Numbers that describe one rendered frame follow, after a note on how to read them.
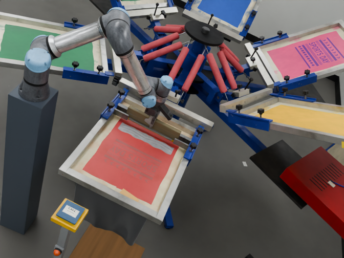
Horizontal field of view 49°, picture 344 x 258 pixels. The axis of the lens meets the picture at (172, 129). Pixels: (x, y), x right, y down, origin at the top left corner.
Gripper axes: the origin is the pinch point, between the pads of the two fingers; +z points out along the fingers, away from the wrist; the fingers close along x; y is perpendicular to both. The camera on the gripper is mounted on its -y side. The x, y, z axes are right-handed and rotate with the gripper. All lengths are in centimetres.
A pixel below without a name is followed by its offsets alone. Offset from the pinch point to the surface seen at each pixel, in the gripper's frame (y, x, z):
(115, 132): 17.2, 13.9, 6.3
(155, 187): -19.0, 38.3, 6.1
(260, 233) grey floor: -120, -52, 101
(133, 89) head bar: 23.3, -22.1, -1.3
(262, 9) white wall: -43, -413, 48
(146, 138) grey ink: -0.8, 7.9, 5.4
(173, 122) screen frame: -10.2, -15.3, 3.2
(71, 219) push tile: 9, 81, 5
